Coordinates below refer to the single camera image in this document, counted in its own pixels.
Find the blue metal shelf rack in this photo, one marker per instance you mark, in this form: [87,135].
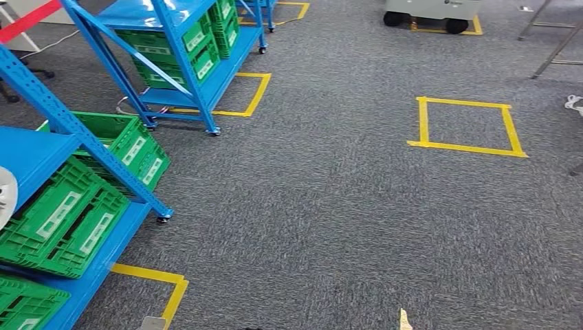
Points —
[269,13]
[41,150]
[227,64]

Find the yellow floor tape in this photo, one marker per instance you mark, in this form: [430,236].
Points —
[175,291]
[257,95]
[301,11]
[476,27]
[464,148]

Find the green plastic crate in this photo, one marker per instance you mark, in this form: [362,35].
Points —
[98,237]
[155,168]
[27,303]
[155,43]
[227,32]
[127,136]
[45,200]
[205,66]

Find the grey wheeled cart robot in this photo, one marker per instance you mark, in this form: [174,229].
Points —
[432,9]

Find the silver wheel hubcap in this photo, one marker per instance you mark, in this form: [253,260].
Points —
[7,196]

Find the black office chair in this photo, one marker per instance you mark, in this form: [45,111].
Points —
[11,93]

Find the red barrier belt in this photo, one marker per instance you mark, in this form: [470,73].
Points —
[27,20]

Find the white desk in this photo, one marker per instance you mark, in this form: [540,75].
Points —
[18,36]

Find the chrome stanchion post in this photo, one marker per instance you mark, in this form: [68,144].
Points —
[125,105]

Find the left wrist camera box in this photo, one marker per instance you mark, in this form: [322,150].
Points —
[152,324]

